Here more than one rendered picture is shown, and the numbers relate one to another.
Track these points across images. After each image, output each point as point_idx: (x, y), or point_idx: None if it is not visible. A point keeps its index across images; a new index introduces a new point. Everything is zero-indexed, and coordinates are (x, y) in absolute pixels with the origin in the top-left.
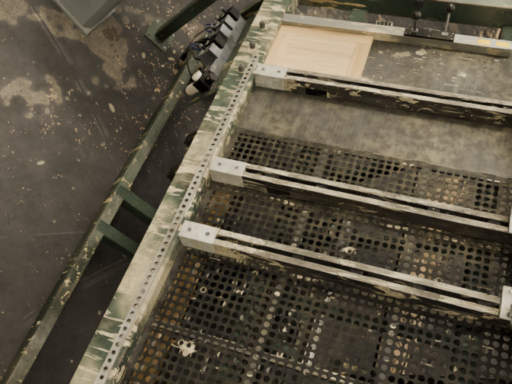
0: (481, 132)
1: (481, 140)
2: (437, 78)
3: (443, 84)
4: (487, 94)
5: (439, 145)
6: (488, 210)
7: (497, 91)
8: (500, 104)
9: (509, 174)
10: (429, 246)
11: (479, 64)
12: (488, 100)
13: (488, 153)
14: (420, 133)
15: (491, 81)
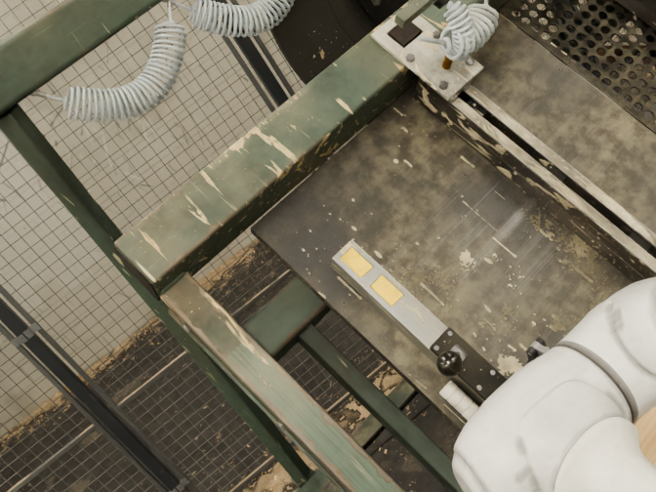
0: None
1: (531, 114)
2: (520, 276)
3: (517, 255)
4: (456, 189)
5: (604, 141)
6: (596, 15)
7: (432, 187)
8: (485, 119)
9: (528, 45)
10: None
11: (417, 264)
12: (502, 136)
13: (535, 89)
14: (624, 180)
15: (425, 213)
